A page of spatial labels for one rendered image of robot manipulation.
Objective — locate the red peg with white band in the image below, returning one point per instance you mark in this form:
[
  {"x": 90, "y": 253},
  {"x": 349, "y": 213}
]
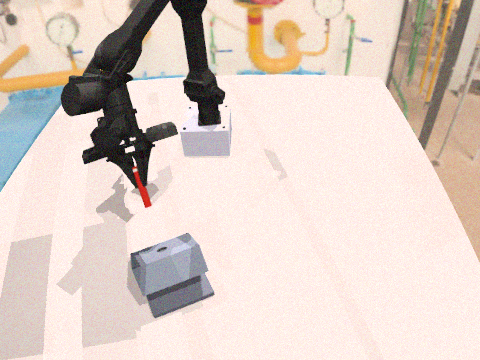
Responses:
[{"x": 142, "y": 190}]

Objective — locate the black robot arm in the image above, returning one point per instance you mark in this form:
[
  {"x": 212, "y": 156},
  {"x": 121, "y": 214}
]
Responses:
[{"x": 118, "y": 54}]

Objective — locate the grey metal panel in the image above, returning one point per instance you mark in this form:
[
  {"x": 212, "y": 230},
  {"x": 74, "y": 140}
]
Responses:
[{"x": 172, "y": 274}]

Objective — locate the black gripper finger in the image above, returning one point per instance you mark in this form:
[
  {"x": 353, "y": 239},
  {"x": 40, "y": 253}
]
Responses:
[
  {"x": 125, "y": 163},
  {"x": 141, "y": 157}
]

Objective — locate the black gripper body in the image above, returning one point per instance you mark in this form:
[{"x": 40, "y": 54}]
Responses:
[{"x": 152, "y": 134}]

